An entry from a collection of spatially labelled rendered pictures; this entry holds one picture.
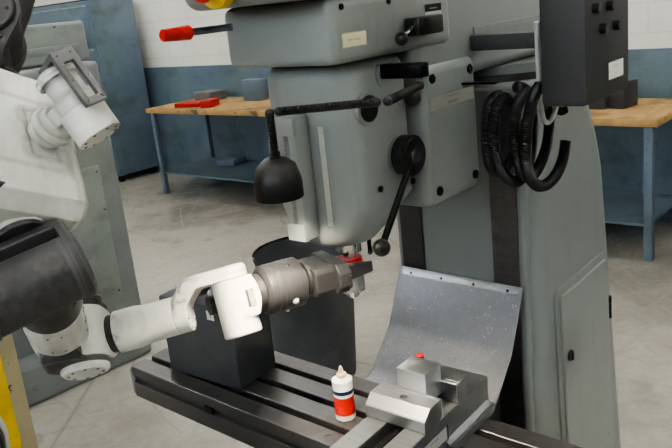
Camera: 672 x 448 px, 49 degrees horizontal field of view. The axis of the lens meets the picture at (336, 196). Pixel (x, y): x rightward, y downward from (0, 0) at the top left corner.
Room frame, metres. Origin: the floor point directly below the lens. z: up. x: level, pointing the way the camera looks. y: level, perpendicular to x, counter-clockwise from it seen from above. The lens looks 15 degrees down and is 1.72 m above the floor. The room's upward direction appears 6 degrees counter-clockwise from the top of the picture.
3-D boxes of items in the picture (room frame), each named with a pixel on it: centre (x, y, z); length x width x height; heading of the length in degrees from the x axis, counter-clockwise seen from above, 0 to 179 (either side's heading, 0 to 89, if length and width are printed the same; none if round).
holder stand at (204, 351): (1.55, 0.30, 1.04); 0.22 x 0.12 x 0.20; 54
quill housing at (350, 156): (1.29, -0.02, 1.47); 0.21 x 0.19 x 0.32; 49
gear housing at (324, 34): (1.32, -0.04, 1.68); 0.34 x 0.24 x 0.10; 139
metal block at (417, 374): (1.20, -0.11, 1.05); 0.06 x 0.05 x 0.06; 50
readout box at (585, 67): (1.29, -0.46, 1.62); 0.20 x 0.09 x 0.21; 139
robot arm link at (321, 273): (1.24, 0.07, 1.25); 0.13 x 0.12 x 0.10; 28
